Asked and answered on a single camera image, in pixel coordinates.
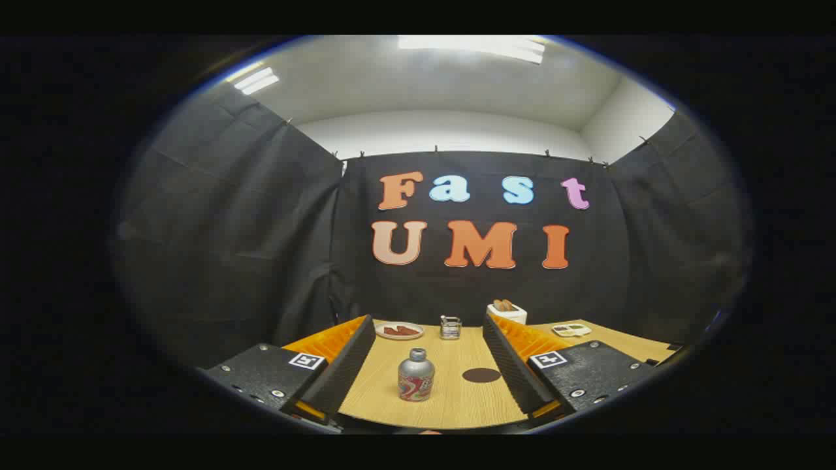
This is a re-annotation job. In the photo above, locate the white toaster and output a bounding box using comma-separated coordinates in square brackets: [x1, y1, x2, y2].
[487, 303, 528, 325]

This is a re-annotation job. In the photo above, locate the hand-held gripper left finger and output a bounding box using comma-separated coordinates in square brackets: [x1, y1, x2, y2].
[202, 315, 378, 428]

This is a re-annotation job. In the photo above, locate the wide ceiling light panel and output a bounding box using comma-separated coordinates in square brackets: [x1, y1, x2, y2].
[398, 36, 546, 65]

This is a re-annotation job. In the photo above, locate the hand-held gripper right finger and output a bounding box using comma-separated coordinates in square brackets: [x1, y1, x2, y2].
[482, 312, 657, 425]

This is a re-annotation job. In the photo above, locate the narrow ceiling light panel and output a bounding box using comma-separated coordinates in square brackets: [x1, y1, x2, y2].
[234, 65, 280, 96]

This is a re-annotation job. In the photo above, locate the silver juice bottle pink label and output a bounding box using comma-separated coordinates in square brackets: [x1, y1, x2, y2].
[398, 348, 436, 402]

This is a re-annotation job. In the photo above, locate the wooden table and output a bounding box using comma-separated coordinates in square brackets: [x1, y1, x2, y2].
[338, 319, 683, 431]

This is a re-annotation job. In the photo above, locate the white round plate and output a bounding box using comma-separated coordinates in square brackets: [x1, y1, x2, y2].
[375, 322, 425, 341]

